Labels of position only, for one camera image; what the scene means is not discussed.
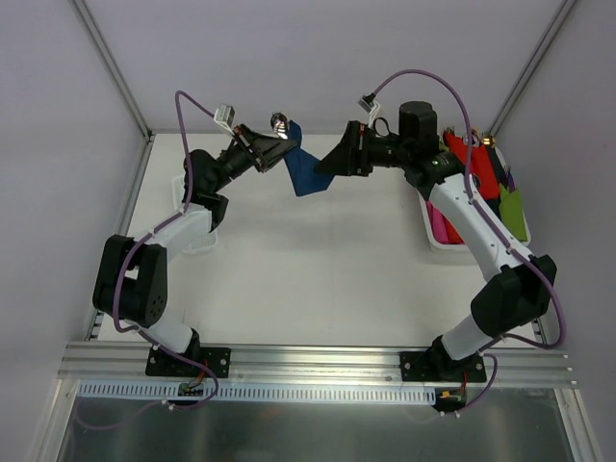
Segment wooden handle spoon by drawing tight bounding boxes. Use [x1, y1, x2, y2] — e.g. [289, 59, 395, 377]
[270, 112, 290, 140]

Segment blue paper napkin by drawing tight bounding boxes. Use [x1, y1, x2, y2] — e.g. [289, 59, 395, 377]
[284, 120, 334, 197]

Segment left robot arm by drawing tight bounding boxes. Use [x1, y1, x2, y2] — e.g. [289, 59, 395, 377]
[92, 124, 299, 375]

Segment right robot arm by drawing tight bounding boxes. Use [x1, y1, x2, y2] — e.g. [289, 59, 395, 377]
[315, 101, 556, 381]

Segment pink napkin roll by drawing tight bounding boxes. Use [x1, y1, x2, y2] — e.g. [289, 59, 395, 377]
[426, 202, 449, 244]

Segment green napkin roll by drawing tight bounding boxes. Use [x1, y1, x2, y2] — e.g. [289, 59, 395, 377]
[499, 185, 528, 242]

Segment small white basket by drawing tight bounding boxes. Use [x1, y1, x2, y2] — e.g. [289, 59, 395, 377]
[171, 175, 218, 255]

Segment large white tray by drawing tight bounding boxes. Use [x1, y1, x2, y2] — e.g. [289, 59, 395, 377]
[418, 132, 532, 252]

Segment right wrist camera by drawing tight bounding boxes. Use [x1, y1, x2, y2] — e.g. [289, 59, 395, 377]
[358, 92, 381, 126]

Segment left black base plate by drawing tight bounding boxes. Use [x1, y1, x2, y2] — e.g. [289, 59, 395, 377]
[144, 346, 232, 378]

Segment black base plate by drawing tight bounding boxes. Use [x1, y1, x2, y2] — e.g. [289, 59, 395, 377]
[144, 346, 232, 378]
[398, 350, 487, 383]

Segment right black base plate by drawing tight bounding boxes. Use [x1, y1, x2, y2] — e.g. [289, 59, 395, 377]
[398, 350, 487, 383]

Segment aluminium rail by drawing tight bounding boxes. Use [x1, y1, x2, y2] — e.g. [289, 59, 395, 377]
[57, 342, 579, 390]

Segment white cable duct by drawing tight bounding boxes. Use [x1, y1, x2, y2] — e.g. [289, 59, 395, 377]
[77, 380, 436, 406]

